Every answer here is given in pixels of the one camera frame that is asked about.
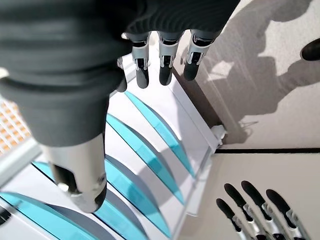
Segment white medical cabinet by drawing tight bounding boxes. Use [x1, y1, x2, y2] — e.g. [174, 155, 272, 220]
[0, 56, 228, 240]

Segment white drawer teal front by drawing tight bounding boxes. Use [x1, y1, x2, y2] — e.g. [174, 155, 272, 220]
[122, 89, 201, 180]
[103, 157, 191, 238]
[0, 191, 86, 240]
[104, 112, 198, 206]
[31, 159, 156, 240]

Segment white floor cable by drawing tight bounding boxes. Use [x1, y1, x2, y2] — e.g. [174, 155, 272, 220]
[238, 119, 260, 131]

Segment right robot hand black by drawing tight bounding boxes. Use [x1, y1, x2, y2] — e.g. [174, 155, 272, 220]
[0, 0, 241, 214]

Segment left robot hand black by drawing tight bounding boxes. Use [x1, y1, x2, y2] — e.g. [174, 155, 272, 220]
[215, 179, 313, 240]

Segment white side bracket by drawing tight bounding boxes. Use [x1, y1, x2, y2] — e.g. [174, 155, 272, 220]
[211, 124, 228, 146]

